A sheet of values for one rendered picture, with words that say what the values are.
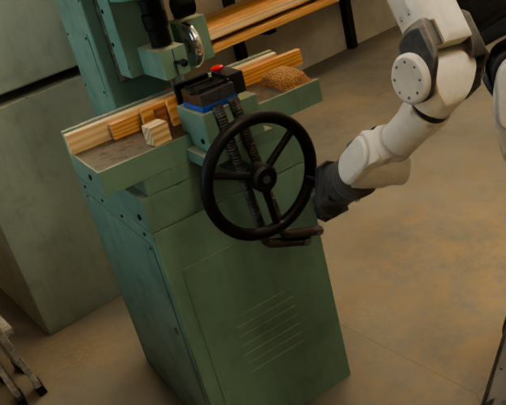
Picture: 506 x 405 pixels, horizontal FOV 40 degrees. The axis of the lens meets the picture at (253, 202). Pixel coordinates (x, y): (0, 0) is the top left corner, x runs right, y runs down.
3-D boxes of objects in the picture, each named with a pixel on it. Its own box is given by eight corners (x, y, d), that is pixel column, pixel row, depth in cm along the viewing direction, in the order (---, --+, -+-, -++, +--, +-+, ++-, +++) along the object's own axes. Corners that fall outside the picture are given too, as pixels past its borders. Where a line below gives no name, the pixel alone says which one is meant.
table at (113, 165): (120, 210, 143) (111, 184, 140) (75, 175, 168) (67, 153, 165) (348, 106, 166) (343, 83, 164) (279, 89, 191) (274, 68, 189)
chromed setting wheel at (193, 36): (201, 71, 180) (188, 25, 175) (181, 67, 190) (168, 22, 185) (210, 67, 181) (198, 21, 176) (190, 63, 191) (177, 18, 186)
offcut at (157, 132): (156, 146, 154) (149, 128, 152) (146, 144, 157) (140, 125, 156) (172, 139, 157) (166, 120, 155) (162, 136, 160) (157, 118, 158)
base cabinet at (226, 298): (226, 457, 189) (150, 236, 159) (144, 360, 236) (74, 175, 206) (352, 374, 207) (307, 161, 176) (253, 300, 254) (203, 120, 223)
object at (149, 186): (148, 197, 156) (143, 181, 154) (116, 174, 173) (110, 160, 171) (291, 131, 171) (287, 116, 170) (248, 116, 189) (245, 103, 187)
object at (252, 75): (116, 141, 165) (110, 125, 163) (112, 139, 166) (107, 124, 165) (303, 63, 186) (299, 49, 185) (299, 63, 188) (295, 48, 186)
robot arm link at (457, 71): (434, 147, 120) (501, 83, 104) (389, 163, 116) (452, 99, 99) (402, 98, 123) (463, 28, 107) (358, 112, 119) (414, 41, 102)
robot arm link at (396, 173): (382, 199, 136) (414, 186, 126) (333, 199, 133) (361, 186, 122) (377, 144, 138) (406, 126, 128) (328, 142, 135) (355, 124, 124)
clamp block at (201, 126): (210, 155, 150) (200, 116, 147) (184, 142, 161) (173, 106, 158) (267, 130, 156) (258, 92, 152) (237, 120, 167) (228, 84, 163)
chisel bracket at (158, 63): (168, 87, 164) (157, 52, 160) (145, 79, 175) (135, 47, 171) (195, 76, 167) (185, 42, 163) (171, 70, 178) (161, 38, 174)
